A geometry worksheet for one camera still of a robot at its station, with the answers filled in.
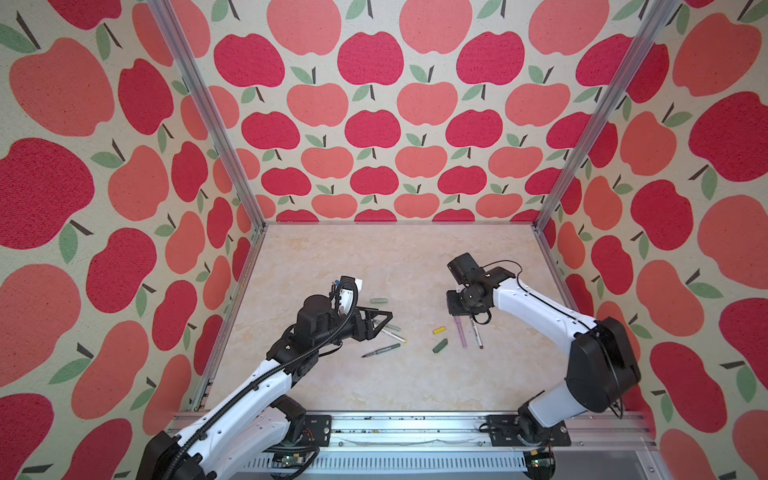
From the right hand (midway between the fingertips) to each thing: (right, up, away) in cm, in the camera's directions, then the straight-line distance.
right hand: (461, 307), depth 88 cm
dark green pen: (-24, -13, 0) cm, 27 cm away
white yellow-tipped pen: (-20, -9, +2) cm, 22 cm away
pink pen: (+1, -8, +3) cm, 9 cm away
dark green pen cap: (-6, -11, 0) cm, 13 cm away
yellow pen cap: (-6, -8, +4) cm, 11 cm away
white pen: (+6, -9, +3) cm, 11 cm away
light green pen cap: (-25, 0, +12) cm, 27 cm away
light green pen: (-20, -7, +5) cm, 22 cm away
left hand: (-22, 0, -16) cm, 27 cm away
